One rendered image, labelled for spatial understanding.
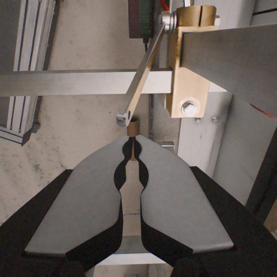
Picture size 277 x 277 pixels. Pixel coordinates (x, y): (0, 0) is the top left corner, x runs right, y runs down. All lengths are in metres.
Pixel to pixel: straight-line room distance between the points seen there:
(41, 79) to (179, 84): 0.19
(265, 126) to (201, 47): 0.32
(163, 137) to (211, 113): 0.17
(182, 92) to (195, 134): 0.34
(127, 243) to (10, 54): 0.95
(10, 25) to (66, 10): 0.29
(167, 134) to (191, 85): 0.24
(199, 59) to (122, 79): 0.11
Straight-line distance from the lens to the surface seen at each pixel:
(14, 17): 1.04
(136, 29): 0.41
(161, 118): 0.45
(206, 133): 0.60
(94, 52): 1.14
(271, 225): 0.48
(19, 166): 1.67
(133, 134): 1.17
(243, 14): 0.56
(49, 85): 0.28
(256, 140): 0.49
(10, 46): 1.06
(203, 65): 0.17
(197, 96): 0.27
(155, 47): 0.19
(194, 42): 0.20
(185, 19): 0.26
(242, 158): 0.54
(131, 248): 0.33
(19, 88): 0.30
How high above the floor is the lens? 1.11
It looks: 61 degrees down
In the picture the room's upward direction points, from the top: 178 degrees clockwise
